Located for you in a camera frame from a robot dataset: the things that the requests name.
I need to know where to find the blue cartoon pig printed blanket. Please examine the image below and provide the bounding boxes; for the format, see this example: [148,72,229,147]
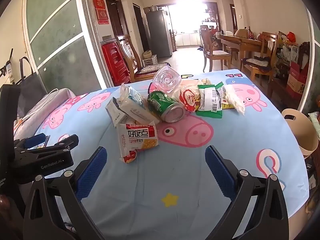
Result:
[34,69,310,240]

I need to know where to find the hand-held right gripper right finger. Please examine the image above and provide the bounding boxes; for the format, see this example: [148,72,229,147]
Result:
[205,145,289,240]

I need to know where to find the stack of red plastic stools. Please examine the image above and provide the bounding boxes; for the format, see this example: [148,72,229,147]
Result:
[101,40,130,87]

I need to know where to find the yellow printed box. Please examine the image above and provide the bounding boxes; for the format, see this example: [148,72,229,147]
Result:
[221,99,235,110]

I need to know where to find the red wall calendar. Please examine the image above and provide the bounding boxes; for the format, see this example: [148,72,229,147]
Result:
[92,0,110,25]

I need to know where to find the red and white snack packet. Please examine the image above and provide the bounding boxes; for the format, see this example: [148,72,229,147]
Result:
[117,123,160,164]

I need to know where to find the white snack bag red print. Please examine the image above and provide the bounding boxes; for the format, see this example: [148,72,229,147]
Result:
[175,80,203,113]

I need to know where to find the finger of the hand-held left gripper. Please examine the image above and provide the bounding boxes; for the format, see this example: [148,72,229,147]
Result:
[24,134,50,149]
[37,134,79,155]

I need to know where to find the wooden chair with white cushion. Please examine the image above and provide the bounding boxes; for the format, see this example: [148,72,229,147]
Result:
[199,25,232,72]

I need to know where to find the black tote bag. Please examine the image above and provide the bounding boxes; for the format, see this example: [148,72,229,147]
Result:
[17,56,48,115]

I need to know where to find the white tissue packet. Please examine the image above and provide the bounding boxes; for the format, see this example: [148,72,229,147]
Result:
[119,82,160,125]

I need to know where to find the wooden chair with patterned cushion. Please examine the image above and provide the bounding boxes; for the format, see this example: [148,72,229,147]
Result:
[115,34,163,83]

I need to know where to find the wooden dining table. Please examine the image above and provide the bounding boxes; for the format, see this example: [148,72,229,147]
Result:
[216,31,263,70]

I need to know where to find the white cable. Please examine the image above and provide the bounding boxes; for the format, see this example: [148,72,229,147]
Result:
[25,88,59,119]

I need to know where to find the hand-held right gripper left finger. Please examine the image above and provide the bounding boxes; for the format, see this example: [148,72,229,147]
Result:
[23,146,108,240]

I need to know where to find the green drink can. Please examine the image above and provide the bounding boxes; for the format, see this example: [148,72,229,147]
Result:
[147,91,186,123]

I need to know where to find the green snack packet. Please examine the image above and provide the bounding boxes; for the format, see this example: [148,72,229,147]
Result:
[195,82,225,119]

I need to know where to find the beige wastebasket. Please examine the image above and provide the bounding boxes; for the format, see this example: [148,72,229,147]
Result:
[281,108,319,158]

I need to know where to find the white carton box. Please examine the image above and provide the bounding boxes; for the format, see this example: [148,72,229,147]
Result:
[105,97,130,127]

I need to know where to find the wooden chair with dark cushion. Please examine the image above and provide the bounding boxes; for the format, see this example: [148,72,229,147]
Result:
[241,32,278,80]

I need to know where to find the grey refrigerator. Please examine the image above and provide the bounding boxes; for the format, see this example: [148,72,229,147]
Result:
[146,10,173,58]

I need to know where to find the white plastic crate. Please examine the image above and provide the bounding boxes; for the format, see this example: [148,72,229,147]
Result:
[142,54,158,67]

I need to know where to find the dark carved wooden chair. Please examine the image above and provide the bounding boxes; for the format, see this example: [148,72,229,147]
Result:
[299,41,311,65]

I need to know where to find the red gift box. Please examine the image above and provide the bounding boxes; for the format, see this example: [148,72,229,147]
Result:
[286,61,310,99]

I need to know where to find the white plastic wrapper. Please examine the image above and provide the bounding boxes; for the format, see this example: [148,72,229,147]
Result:
[223,84,245,116]

